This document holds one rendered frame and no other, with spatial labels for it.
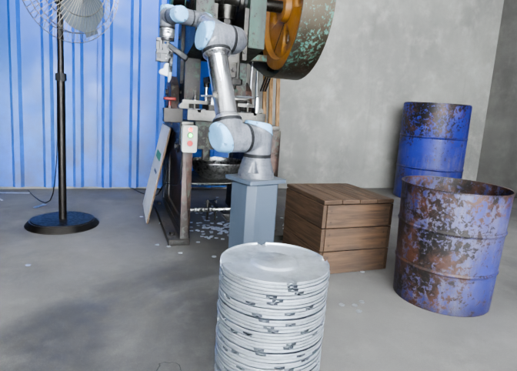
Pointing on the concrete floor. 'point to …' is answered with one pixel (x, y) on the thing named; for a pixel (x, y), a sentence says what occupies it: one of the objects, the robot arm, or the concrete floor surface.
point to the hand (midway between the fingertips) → (169, 79)
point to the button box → (186, 145)
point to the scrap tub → (450, 243)
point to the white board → (155, 170)
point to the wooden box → (339, 224)
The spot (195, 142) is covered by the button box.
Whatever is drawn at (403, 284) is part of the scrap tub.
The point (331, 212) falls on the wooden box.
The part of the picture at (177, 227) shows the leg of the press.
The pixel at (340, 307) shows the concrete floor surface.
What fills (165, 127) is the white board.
